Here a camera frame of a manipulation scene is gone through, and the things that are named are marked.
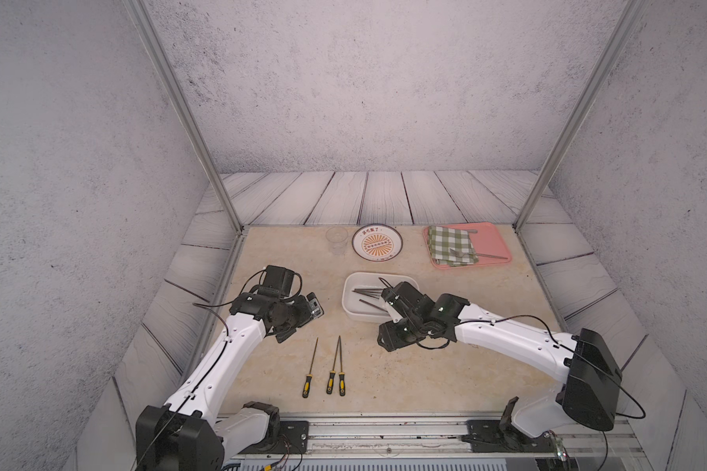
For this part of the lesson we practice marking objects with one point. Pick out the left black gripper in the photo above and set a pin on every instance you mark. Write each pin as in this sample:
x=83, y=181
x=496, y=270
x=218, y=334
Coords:
x=306, y=314

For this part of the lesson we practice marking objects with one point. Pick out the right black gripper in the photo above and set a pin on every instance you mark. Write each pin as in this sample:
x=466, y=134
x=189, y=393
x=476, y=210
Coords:
x=388, y=337

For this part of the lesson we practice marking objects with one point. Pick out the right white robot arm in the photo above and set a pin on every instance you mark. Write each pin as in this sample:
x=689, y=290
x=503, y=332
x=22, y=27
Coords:
x=588, y=379

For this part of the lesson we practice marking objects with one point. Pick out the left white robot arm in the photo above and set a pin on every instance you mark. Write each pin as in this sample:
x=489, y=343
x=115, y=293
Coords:
x=185, y=433

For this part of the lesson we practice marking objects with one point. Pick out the white rectangular storage box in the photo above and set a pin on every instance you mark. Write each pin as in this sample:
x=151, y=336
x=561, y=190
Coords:
x=360, y=312

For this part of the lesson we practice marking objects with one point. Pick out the metal utensil on tray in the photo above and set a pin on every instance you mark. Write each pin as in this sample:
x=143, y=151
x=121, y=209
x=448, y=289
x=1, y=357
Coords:
x=489, y=255

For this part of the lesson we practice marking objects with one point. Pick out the green checkered cloth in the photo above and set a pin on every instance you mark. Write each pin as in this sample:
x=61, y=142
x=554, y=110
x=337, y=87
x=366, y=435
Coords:
x=450, y=247

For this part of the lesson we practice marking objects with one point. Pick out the round orange patterned plate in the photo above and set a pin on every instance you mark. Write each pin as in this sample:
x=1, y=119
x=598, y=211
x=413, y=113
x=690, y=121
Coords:
x=377, y=243

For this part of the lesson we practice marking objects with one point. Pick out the clear plastic cup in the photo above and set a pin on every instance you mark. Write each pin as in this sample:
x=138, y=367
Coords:
x=338, y=240

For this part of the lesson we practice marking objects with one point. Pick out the pink plastic tray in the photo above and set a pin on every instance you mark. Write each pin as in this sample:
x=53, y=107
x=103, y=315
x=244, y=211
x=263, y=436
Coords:
x=486, y=238

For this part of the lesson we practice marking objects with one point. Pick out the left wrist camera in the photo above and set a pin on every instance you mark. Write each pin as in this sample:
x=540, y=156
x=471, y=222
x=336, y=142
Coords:
x=277, y=282

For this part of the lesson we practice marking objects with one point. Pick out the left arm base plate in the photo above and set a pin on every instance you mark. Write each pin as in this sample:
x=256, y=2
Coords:
x=292, y=437

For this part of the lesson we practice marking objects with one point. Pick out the aluminium front rail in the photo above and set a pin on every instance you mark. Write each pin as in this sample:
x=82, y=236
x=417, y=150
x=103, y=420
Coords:
x=433, y=442

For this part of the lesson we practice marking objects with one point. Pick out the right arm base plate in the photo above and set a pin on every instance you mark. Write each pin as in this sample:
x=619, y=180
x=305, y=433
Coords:
x=491, y=436

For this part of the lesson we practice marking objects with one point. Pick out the left aluminium frame post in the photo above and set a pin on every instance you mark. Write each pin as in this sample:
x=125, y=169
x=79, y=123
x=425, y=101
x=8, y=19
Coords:
x=158, y=56

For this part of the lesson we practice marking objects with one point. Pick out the aluminium frame post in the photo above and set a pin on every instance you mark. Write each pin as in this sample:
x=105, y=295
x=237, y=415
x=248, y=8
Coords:
x=158, y=56
x=607, y=60

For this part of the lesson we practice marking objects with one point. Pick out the right aluminium frame post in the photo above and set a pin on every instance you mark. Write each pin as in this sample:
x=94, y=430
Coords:
x=607, y=60

